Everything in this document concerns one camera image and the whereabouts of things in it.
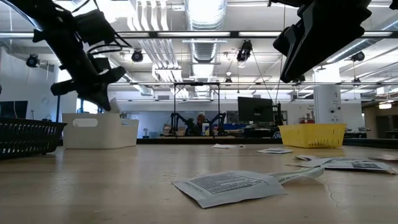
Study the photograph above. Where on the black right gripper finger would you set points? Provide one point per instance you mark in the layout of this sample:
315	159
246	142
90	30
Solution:
320	43
283	42

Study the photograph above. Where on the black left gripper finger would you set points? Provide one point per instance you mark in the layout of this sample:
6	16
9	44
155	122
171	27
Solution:
99	99

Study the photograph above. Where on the small white packet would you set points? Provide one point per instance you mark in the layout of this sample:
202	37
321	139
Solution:
228	146
306	157

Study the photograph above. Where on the small green printed packet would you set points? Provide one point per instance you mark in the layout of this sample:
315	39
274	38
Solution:
298	174

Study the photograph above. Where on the black background robot arm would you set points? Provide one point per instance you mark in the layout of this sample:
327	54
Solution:
180	123
217	121

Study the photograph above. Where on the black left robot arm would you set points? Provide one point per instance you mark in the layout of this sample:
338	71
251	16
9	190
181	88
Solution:
53	31

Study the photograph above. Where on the white plastic bin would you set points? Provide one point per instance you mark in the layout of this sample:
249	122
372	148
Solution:
99	132

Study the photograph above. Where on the white round column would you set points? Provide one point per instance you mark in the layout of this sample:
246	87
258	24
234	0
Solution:
328	104

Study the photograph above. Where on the black computer monitor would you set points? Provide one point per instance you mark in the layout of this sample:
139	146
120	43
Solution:
255	109

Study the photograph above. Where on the black plastic basket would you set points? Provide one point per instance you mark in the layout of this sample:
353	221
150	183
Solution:
28	137

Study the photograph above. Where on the yellow plastic basket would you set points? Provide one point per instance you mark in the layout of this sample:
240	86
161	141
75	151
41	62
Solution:
312	135

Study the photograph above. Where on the person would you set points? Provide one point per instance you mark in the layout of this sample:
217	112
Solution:
200	123

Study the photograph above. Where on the large white gauze packet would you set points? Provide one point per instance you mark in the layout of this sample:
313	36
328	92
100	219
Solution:
385	157

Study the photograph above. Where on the black ceiling camera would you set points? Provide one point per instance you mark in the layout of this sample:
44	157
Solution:
137	56
357	56
245	51
32	60

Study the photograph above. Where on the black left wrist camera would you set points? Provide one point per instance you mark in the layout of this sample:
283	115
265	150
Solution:
93	28

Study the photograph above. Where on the black wall monitor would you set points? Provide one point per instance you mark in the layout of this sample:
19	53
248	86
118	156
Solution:
14	109

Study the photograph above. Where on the black metal table frame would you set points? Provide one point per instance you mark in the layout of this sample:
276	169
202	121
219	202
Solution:
186	141

